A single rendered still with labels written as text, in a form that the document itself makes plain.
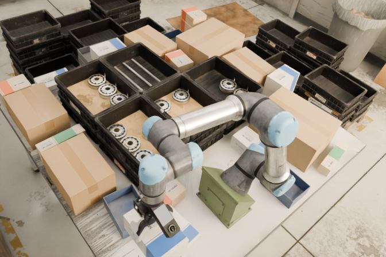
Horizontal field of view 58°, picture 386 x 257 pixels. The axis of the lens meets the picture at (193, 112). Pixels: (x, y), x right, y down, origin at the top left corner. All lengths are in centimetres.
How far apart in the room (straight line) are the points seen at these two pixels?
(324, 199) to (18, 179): 226
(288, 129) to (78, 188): 94
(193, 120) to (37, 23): 248
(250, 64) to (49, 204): 166
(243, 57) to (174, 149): 148
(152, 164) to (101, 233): 82
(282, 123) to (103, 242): 96
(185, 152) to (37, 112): 116
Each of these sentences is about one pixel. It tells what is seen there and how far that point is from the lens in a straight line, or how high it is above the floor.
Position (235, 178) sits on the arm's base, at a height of 92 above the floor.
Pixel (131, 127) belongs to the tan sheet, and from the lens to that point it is 188.
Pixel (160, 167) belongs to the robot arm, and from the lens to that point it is 93.
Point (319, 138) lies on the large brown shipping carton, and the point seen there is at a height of 90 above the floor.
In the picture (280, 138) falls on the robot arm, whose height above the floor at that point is 137.
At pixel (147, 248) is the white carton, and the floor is 114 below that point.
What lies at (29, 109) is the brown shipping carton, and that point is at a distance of 201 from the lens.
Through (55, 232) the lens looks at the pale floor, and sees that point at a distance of 254.
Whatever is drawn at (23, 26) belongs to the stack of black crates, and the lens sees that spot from 338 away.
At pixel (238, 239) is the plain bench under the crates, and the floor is 70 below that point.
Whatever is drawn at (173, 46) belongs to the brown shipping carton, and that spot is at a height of 85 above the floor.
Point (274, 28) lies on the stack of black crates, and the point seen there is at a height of 38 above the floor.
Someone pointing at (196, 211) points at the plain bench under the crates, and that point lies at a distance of 175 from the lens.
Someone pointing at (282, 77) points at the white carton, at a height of 88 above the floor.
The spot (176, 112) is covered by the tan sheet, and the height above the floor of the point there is 83.
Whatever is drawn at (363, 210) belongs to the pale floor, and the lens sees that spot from 298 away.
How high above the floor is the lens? 222
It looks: 45 degrees down
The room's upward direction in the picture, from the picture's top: 8 degrees clockwise
